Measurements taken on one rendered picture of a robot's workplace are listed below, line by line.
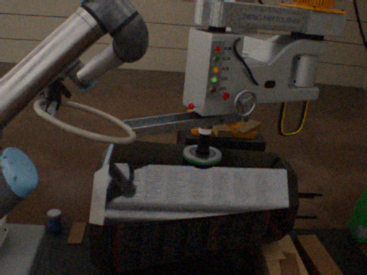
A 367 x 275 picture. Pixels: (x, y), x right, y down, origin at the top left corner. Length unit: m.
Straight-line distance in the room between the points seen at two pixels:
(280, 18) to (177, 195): 1.07
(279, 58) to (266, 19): 0.25
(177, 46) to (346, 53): 3.87
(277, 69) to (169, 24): 6.10
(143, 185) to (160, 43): 6.28
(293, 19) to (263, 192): 0.95
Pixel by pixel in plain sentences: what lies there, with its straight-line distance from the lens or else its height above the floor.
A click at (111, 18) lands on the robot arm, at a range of 1.19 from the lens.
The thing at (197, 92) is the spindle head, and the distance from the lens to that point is 1.96.
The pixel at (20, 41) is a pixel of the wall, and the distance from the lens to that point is 8.52.
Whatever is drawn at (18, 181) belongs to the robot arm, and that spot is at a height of 1.18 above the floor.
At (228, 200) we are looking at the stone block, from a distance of 2.08.
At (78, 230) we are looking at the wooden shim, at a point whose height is 0.03.
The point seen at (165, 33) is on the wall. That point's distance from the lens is 8.10.
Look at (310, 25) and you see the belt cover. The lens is 2.23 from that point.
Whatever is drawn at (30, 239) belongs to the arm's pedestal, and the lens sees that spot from 1.49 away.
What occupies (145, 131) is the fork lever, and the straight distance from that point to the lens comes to 1.85.
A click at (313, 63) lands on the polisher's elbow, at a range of 2.36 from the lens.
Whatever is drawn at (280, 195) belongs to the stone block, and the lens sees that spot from 2.18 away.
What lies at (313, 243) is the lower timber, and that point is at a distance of 2.92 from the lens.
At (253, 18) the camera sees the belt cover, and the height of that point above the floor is 1.63.
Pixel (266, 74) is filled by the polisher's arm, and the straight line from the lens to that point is 2.11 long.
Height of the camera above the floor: 1.73
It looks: 22 degrees down
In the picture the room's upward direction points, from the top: 6 degrees clockwise
